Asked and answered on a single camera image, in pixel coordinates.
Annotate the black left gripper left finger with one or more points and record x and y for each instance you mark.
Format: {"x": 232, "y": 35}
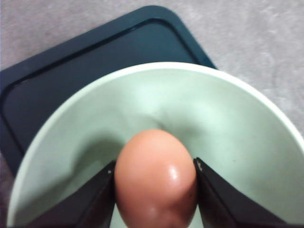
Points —
{"x": 90, "y": 207}

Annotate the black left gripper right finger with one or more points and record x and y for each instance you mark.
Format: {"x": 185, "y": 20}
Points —
{"x": 221, "y": 206}

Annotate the brown egg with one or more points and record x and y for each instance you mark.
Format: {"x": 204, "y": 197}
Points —
{"x": 155, "y": 182}

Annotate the light green ribbed bowl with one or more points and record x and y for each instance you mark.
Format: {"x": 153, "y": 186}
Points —
{"x": 232, "y": 124}

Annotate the dark teal rectangular tray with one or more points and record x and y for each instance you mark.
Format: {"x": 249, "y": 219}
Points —
{"x": 27, "y": 89}

